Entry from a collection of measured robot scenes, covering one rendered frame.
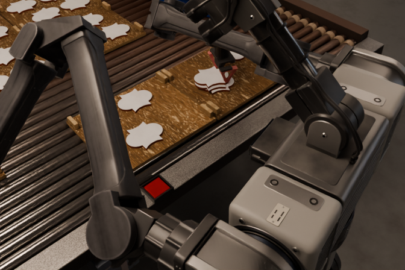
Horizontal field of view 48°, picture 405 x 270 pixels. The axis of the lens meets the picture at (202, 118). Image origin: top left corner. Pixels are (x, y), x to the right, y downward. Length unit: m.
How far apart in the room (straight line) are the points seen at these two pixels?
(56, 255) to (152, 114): 0.59
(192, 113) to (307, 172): 1.01
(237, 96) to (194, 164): 0.36
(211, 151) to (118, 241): 0.91
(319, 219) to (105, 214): 0.30
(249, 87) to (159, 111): 0.36
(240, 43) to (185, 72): 0.81
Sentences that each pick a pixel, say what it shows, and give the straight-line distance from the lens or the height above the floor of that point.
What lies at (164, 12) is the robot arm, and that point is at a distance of 1.15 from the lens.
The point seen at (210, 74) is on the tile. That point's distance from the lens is 1.78.
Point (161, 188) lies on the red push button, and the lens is 1.43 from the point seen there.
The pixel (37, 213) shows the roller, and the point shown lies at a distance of 1.47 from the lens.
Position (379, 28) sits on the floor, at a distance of 4.11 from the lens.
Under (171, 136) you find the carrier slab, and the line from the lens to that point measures 1.57.
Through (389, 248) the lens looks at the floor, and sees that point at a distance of 2.54.
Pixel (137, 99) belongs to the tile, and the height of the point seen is 0.95.
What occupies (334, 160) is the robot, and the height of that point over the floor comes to 1.53.
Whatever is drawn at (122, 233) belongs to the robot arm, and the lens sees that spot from 0.67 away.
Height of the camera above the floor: 2.03
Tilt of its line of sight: 42 degrees down
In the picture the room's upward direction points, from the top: 2 degrees counter-clockwise
